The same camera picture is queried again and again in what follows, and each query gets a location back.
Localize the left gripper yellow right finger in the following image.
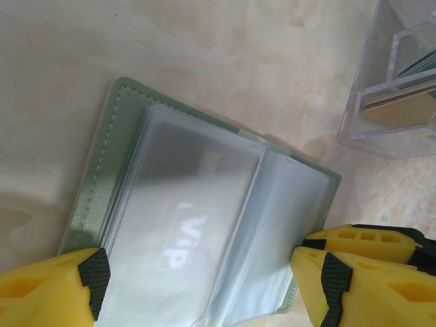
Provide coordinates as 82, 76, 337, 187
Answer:
291, 245, 436, 327

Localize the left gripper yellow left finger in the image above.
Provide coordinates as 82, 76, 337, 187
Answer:
0, 247, 112, 327

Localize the clear acrylic box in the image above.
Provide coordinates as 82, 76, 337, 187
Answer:
337, 0, 436, 161

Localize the mint green card holder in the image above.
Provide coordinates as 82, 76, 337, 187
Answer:
56, 76, 343, 327

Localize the teal card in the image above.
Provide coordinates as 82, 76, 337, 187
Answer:
396, 50, 436, 91

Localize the grey VIP card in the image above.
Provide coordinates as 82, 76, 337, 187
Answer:
108, 121, 262, 314

